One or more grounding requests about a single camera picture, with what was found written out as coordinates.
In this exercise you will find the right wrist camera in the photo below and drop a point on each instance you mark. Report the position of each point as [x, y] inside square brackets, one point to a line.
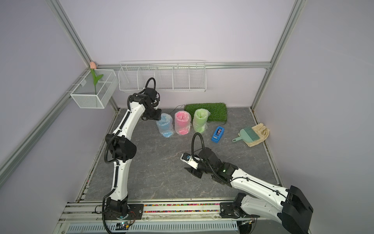
[191, 161]

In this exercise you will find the green dustpan brush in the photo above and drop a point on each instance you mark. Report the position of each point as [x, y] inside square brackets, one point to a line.
[247, 134]

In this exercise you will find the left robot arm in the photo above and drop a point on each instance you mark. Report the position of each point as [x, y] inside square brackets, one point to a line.
[120, 150]

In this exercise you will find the artificial tulip flower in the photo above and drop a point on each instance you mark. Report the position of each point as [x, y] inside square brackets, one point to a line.
[96, 78]

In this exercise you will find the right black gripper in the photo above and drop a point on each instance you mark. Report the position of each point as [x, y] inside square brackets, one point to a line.
[193, 171]

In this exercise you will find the blue tape dispenser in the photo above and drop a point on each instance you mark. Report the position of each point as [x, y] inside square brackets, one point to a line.
[217, 135]

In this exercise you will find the white mesh wall basket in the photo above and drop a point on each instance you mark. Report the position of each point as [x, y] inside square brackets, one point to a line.
[84, 95]

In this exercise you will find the artificial grass mat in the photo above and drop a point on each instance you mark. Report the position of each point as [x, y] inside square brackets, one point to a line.
[218, 111]

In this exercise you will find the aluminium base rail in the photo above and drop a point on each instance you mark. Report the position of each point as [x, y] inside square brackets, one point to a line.
[178, 216]

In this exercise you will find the white wire wall rack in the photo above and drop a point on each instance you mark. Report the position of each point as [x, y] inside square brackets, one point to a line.
[170, 75]

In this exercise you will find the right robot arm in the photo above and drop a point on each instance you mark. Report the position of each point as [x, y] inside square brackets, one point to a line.
[287, 206]

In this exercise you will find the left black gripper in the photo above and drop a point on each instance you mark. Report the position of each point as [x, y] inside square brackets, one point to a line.
[157, 117]

